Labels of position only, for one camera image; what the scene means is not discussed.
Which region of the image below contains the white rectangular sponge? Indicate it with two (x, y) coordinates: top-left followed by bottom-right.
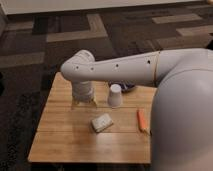
(91, 113), (113, 133)

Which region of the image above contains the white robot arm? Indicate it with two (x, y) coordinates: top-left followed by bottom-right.
(60, 48), (213, 171)

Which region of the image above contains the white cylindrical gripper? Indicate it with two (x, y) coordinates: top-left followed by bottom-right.
(71, 81), (97, 109)

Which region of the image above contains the orange carrot toy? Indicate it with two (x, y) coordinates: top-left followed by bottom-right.
(137, 109), (150, 135)

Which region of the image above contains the dark blue bowl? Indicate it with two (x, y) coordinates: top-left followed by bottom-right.
(108, 82), (136, 93)

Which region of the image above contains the wooden table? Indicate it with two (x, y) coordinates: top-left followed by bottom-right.
(28, 74), (155, 164)

